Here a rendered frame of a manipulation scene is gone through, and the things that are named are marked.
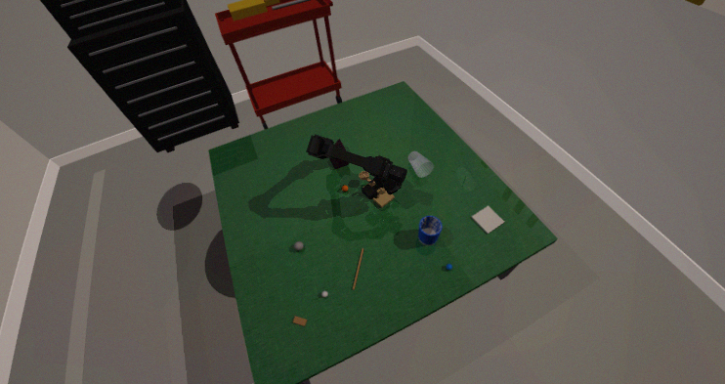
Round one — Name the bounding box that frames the brown flat rectangular block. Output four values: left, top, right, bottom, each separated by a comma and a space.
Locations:
293, 316, 307, 326

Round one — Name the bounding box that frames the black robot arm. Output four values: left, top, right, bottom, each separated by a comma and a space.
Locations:
306, 134, 407, 195

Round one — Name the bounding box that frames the blue cup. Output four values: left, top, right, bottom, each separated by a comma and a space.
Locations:
418, 216, 442, 245

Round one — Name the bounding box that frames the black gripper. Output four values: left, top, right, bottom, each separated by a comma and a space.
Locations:
362, 177, 384, 199

